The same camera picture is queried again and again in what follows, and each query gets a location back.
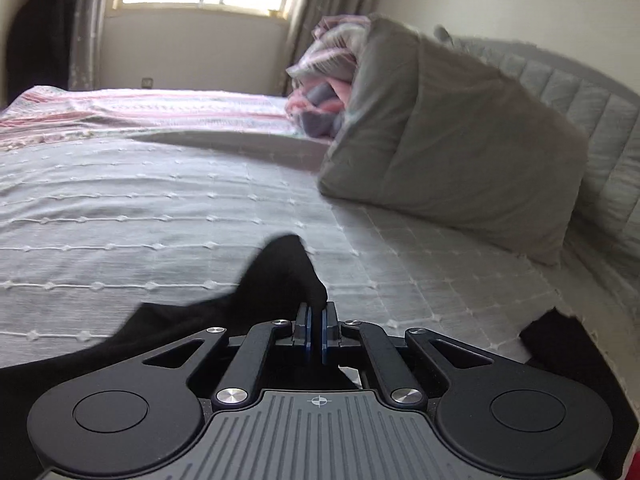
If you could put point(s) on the grey grid-stitched bedspread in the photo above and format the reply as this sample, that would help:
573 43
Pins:
175 220

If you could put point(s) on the black pants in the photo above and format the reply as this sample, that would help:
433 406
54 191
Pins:
280 270

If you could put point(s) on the grey padded headboard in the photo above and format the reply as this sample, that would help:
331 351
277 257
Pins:
600 125

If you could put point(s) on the wall socket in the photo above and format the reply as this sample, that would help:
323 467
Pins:
147 82

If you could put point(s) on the red object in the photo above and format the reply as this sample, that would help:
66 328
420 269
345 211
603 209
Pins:
632 465

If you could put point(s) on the dark hanging clothing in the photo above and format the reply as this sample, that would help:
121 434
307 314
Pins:
45 30

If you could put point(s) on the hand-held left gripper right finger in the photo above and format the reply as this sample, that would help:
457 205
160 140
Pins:
325 331

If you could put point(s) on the grey pillow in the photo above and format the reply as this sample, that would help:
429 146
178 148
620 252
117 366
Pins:
450 150

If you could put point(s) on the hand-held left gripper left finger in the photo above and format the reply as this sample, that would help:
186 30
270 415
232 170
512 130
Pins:
309 331

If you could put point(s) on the pink striped bed sheet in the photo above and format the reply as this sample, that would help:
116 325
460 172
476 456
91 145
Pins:
125 110

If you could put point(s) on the folded pink and grey quilt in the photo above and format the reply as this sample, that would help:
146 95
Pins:
325 80

